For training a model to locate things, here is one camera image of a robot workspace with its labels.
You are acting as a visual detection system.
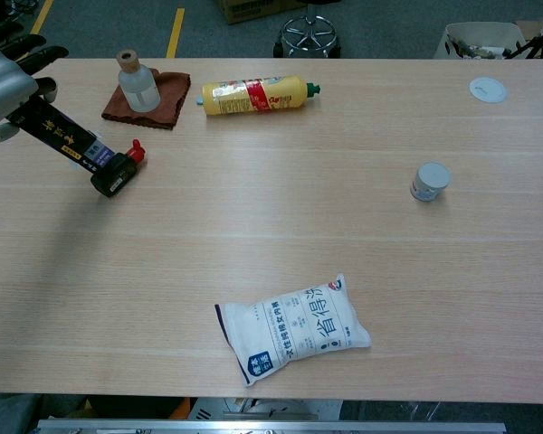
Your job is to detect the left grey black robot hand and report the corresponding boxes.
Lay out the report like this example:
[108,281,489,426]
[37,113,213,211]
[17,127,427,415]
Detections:
[0,20,70,146]

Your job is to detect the black and blue cardboard box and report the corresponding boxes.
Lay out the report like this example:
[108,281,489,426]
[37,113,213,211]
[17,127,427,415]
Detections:
[6,94,117,175]

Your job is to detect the black bottle with red cap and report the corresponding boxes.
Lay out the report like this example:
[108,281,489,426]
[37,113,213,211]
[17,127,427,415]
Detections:
[90,138,148,199]

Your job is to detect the frosted glass bottle wooden cap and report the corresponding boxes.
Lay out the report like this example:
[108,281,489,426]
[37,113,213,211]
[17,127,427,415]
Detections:
[115,49,162,114]

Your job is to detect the yellow squeeze bottle green cap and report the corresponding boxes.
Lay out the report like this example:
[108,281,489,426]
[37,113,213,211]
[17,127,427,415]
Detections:
[195,74,322,117]

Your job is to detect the large cardboard box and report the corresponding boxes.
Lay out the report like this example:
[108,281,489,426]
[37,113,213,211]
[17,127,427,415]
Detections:
[214,0,310,25]

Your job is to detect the small open cardboard box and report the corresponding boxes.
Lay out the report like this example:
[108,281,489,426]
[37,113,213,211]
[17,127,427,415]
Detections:
[515,18,543,45]

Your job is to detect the brown microfibre cloth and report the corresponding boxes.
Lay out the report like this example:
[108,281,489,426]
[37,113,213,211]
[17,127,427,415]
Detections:
[100,68,192,131]

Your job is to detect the chrome stool base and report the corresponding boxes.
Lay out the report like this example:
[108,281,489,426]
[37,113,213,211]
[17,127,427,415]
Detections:
[273,0,343,59]

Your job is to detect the white printed soft pack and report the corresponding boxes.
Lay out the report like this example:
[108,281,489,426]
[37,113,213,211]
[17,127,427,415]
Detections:
[214,272,373,389]

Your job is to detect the small white can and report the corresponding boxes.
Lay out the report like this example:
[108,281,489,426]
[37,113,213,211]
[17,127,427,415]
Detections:
[409,162,453,203]

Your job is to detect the white plastic bin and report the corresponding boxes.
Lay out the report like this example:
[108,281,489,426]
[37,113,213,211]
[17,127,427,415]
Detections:
[433,21,529,60]

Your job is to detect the black tripod stand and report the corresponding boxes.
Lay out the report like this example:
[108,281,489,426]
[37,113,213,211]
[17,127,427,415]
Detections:
[504,11,543,60]

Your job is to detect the aluminium profile rail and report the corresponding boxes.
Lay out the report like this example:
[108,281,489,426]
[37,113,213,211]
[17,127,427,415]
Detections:
[34,419,508,434]

